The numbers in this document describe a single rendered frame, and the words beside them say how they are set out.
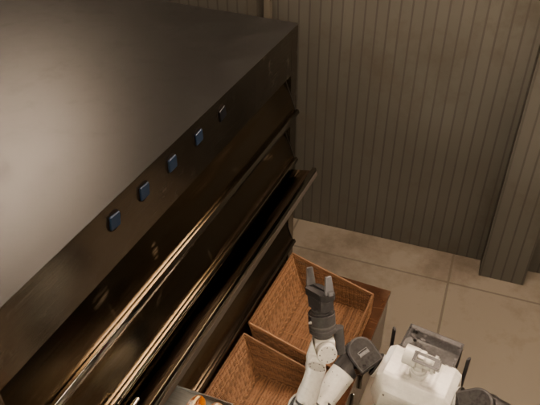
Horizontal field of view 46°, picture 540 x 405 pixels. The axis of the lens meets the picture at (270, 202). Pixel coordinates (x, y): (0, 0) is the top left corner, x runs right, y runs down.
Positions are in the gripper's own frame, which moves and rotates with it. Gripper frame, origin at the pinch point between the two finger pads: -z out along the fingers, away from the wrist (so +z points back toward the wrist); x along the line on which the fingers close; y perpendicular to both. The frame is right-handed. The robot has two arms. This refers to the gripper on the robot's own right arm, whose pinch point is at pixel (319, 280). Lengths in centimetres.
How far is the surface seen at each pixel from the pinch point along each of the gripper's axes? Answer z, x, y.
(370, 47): -64, -165, -151
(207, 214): -16, -45, 17
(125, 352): 17, -26, 58
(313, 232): 72, -234, -144
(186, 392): 47, -41, 36
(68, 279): -20, -1, 75
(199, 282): 10, -50, 22
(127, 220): -29, -15, 54
